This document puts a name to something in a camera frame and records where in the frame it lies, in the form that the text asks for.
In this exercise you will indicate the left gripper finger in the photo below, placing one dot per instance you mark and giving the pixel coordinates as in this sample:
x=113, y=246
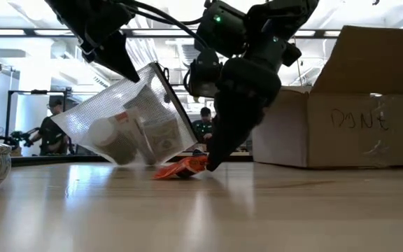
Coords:
x=119, y=59

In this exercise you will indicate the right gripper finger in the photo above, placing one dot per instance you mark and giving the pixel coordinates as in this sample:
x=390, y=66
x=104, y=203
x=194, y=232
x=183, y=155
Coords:
x=233, y=129

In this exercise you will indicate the clear zip pouch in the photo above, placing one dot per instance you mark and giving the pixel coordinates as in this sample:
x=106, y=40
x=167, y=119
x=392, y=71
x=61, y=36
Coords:
x=93, y=115

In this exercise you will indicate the red snack packet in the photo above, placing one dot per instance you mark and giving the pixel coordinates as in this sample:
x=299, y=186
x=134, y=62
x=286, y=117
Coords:
x=184, y=168

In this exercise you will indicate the brown cardboard shipping box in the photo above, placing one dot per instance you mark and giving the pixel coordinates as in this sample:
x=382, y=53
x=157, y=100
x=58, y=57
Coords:
x=345, y=129

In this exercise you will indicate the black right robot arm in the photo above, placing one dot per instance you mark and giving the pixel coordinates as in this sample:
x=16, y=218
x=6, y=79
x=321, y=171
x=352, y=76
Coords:
x=275, y=17

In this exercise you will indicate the person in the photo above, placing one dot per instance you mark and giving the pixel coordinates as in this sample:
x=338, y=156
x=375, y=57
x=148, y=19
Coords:
x=204, y=124
x=51, y=133

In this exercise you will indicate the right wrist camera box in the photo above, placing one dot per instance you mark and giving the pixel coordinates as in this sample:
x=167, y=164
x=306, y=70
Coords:
x=203, y=77

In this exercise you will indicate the black aluminium table frame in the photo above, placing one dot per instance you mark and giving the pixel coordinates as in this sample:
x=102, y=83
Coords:
x=65, y=160

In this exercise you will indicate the black background frame stand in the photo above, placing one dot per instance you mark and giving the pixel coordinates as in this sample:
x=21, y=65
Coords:
x=7, y=115

